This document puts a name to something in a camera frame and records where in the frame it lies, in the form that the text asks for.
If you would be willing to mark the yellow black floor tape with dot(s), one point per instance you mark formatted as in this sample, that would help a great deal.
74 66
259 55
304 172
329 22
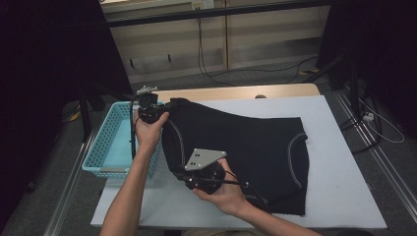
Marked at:
74 116

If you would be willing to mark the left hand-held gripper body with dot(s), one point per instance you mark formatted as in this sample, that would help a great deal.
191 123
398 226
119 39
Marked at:
149 100

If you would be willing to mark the black cabinet peg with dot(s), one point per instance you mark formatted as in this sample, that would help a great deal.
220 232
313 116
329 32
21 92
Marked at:
131 63
169 58

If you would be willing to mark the light wooden cabinet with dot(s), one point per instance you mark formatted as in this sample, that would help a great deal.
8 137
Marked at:
262 32

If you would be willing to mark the light blue plastic basket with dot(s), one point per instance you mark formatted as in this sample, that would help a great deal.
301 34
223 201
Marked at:
108 137

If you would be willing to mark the dark round table grommet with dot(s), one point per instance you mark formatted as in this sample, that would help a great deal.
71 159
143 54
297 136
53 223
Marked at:
260 96

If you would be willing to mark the white power plug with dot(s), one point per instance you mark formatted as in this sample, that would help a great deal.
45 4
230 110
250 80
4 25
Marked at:
368 117

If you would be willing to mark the black metal bar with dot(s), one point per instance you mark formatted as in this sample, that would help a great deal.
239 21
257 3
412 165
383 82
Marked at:
209 13

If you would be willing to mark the person's right hand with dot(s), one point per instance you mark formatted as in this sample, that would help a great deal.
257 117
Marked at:
229 196

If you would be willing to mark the person's left hand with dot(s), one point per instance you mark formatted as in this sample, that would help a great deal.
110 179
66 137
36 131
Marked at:
149 136

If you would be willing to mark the white wall socket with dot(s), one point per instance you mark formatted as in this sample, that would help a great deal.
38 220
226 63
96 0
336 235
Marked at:
202 4

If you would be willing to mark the black curtain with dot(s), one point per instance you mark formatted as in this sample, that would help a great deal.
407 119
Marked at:
49 65

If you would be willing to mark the black knit vest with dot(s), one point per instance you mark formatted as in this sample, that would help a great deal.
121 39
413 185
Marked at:
246 144

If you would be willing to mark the black tripod stand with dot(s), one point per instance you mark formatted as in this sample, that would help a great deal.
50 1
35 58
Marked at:
387 39

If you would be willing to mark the white table sheet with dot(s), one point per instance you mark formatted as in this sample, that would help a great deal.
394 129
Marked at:
334 183

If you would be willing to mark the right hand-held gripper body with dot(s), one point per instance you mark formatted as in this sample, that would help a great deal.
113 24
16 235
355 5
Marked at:
203 159

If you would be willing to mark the metal floor rail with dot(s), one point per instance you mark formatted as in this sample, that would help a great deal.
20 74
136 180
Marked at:
70 183
387 164

